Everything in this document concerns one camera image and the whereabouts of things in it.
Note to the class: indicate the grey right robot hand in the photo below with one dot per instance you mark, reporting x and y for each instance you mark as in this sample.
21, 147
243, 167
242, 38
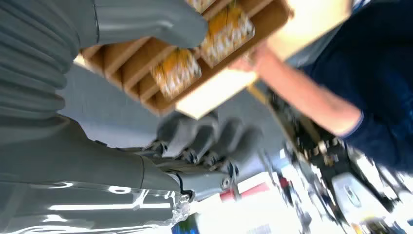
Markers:
80, 168

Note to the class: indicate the black metal equipment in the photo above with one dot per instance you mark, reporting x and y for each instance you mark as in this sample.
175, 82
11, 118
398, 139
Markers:
309, 139

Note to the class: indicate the white plastic housing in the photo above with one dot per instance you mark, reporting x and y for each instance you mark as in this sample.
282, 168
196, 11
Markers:
351, 193

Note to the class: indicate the wooden slotted card holder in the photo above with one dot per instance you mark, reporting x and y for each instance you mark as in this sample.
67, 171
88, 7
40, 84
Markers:
135, 61

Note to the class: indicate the person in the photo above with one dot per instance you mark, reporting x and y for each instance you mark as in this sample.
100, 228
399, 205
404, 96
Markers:
371, 48

